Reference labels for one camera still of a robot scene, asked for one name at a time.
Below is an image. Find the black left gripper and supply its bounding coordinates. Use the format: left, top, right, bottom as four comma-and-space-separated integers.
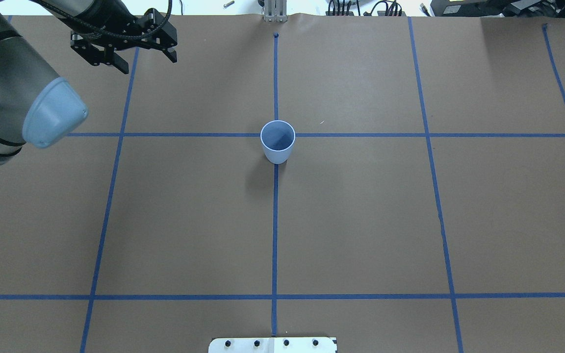
70, 7, 178, 75

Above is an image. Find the light blue plastic cup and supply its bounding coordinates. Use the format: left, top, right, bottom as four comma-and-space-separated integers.
259, 119, 296, 165

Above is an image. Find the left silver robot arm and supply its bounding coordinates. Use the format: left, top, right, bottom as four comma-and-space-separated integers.
0, 0, 178, 166

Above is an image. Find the aluminium frame post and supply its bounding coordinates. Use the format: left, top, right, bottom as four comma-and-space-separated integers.
258, 0, 288, 23

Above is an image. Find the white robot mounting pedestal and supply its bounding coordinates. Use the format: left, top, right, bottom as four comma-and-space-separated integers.
208, 336, 338, 353

